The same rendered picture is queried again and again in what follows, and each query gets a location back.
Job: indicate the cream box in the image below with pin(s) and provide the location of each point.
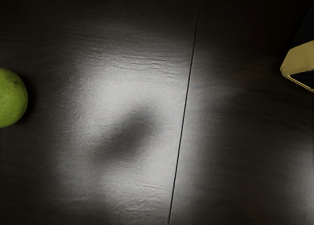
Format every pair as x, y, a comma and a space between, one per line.
298, 59

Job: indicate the green round fruit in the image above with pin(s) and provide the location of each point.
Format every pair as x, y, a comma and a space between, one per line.
11, 97

